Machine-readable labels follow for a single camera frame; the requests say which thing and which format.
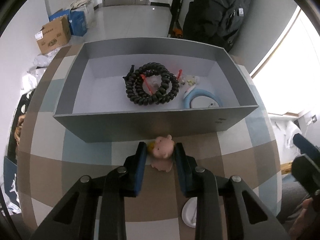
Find person hand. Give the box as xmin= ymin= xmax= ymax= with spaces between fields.
xmin=289 ymin=198 xmax=317 ymax=239

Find white round badge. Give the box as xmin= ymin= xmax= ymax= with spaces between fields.
xmin=182 ymin=197 xmax=197 ymax=228

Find pink pig toy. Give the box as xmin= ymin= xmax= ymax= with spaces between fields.
xmin=147 ymin=135 xmax=175 ymax=172

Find black coat stand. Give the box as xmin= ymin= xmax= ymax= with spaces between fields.
xmin=168 ymin=0 xmax=183 ymax=37

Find black spiral hair tie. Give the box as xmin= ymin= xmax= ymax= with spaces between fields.
xmin=125 ymin=62 xmax=180 ymax=106

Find clear red keychain charm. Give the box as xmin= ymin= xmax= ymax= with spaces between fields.
xmin=140 ymin=69 xmax=200 ymax=95

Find light blue ring bracelet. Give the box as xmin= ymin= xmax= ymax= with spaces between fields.
xmin=183 ymin=87 xmax=224 ymax=110

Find cream tote bag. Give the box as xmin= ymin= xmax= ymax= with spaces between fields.
xmin=69 ymin=0 xmax=91 ymax=10

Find white plastic bag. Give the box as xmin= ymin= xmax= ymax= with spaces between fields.
xmin=21 ymin=67 xmax=47 ymax=93

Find grey open storage box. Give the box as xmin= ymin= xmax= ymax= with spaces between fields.
xmin=54 ymin=37 xmax=258 ymax=142

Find brown cardboard box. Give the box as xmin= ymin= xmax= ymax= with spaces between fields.
xmin=35 ymin=15 xmax=71 ymax=54

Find brown boots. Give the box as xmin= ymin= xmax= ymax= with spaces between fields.
xmin=14 ymin=114 xmax=25 ymax=146

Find black backpack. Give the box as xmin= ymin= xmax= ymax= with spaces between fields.
xmin=182 ymin=0 xmax=251 ymax=52

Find checkered table cloth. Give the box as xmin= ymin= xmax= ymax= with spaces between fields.
xmin=17 ymin=46 xmax=281 ymax=239

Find blue jordan shoe box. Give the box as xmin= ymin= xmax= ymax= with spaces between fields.
xmin=4 ymin=156 xmax=20 ymax=207

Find grey plastic parcel bag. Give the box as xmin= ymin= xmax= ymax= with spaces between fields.
xmin=33 ymin=48 xmax=60 ymax=67

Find blue cardboard box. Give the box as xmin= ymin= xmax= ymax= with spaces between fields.
xmin=49 ymin=9 xmax=87 ymax=37

